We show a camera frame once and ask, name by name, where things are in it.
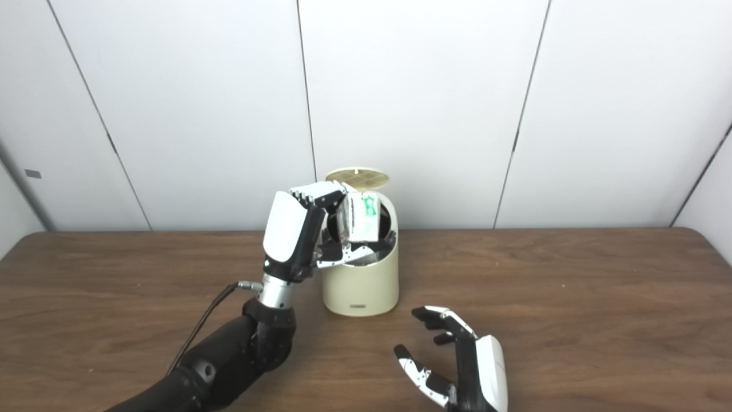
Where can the green white milk carton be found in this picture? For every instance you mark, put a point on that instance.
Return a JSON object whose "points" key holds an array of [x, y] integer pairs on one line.
{"points": [[363, 217]]}

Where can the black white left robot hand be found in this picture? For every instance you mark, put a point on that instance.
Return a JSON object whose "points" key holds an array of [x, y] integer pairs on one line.
{"points": [[289, 229]]}

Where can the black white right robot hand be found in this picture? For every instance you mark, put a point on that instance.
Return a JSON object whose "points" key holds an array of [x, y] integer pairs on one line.
{"points": [[486, 377]]}

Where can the cream-colored bin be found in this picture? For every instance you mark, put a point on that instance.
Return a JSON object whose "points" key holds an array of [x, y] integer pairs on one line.
{"points": [[360, 289]]}

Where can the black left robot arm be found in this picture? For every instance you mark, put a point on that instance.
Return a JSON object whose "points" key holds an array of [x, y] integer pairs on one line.
{"points": [[229, 355]]}

